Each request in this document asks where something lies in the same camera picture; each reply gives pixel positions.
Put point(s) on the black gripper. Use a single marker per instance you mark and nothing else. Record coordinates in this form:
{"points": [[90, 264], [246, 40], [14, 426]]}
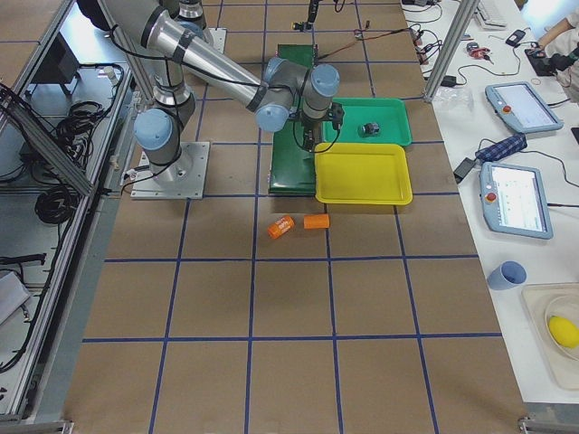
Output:
{"points": [[309, 127]]}

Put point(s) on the blue plastic cup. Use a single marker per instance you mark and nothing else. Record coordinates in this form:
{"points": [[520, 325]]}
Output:
{"points": [[509, 274]]}

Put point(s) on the teach pendant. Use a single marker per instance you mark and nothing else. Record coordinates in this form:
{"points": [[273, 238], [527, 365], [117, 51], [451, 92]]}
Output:
{"points": [[520, 107], [513, 200]]}

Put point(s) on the aluminium frame post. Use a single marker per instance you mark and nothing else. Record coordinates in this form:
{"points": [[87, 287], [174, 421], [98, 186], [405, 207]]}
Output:
{"points": [[455, 32]]}

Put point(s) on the yellow plastic tray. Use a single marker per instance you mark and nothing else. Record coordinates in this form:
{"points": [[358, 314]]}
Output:
{"points": [[355, 173]]}

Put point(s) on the green plastic tray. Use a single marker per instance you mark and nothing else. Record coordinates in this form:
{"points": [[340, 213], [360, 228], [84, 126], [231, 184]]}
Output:
{"points": [[374, 121]]}

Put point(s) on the yellow lemon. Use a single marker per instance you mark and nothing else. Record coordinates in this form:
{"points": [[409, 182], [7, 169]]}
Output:
{"points": [[564, 331]]}

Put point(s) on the orange 4680 battery cylinder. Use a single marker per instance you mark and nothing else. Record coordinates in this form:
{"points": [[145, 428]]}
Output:
{"points": [[280, 227]]}

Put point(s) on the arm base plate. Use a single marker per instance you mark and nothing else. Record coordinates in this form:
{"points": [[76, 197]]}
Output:
{"points": [[217, 38], [184, 179]]}

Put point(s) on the green conveyor belt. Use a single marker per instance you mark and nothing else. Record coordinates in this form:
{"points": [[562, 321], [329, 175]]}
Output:
{"points": [[292, 169]]}

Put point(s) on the upper teach pendant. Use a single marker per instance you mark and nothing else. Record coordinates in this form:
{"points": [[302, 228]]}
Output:
{"points": [[520, 107]]}

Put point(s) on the plain orange cylinder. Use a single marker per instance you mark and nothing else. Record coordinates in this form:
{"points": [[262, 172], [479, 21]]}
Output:
{"points": [[316, 221]]}

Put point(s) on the green push button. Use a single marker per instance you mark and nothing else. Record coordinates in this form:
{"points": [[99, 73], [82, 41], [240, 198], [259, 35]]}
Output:
{"points": [[370, 129]]}

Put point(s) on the black power brick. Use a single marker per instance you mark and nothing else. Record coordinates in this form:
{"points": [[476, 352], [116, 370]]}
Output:
{"points": [[463, 169]]}

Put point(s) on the lower teach pendant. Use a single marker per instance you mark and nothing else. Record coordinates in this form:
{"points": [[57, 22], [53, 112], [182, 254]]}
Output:
{"points": [[513, 200]]}

